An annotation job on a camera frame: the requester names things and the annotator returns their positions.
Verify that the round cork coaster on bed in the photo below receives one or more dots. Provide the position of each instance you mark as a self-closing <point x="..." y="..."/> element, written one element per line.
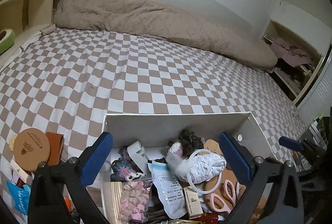
<point x="30" y="148"/>

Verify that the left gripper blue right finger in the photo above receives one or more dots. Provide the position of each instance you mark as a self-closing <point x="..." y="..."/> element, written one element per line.
<point x="251" y="171"/>

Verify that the white printed sachet packet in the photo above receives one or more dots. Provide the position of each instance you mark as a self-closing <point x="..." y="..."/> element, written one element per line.
<point x="169" y="190"/>

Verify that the pink scissors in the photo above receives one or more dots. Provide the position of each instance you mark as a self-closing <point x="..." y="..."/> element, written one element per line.
<point x="225" y="201"/>

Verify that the brown leather pouch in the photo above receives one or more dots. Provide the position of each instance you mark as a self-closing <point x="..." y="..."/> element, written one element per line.
<point x="56" y="145"/>

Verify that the blue wet-wipe packet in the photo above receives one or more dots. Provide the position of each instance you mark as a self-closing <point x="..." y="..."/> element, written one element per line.
<point x="20" y="196"/>

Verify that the bag of pink beads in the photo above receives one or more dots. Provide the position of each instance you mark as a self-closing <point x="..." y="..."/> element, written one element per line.
<point x="135" y="199"/>

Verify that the small beige cosmetic box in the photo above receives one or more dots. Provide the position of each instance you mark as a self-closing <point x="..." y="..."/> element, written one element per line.
<point x="194" y="208"/>

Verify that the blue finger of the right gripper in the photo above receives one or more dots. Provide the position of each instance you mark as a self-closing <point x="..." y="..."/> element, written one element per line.
<point x="290" y="144"/>

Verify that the wardrobe shelf with clothes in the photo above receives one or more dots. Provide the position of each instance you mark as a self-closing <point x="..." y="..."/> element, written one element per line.
<point x="298" y="63"/>

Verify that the checkered bed sheet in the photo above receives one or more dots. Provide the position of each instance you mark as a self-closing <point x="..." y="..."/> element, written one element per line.
<point x="69" y="79"/>

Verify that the wooden bedside shelf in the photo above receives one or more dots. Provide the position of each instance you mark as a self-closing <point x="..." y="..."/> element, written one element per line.
<point x="25" y="18"/>

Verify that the beige fluffy duvet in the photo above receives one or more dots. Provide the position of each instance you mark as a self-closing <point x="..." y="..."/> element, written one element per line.
<point x="157" y="20"/>

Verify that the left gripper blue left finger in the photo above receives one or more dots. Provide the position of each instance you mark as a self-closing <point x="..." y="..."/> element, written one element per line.
<point x="80" y="172"/>

